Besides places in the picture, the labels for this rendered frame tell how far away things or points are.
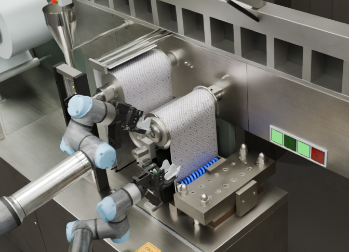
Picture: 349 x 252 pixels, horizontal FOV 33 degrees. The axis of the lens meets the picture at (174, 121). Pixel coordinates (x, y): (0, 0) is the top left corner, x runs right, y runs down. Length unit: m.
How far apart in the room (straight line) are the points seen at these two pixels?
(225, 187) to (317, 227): 1.42
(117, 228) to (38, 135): 0.97
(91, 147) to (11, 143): 1.15
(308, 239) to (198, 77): 1.44
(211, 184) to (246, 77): 0.42
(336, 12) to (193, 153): 1.54
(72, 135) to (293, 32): 0.78
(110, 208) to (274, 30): 0.81
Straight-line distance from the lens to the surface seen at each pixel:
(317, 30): 1.89
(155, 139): 2.15
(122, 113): 2.01
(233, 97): 2.27
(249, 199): 2.26
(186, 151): 2.22
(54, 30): 2.61
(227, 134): 2.41
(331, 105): 1.97
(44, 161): 2.74
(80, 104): 1.87
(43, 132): 2.94
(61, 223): 2.68
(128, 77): 2.25
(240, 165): 2.32
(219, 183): 2.24
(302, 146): 2.13
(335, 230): 3.55
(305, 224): 3.57
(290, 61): 2.11
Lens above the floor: 2.45
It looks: 33 degrees down
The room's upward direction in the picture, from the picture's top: 7 degrees counter-clockwise
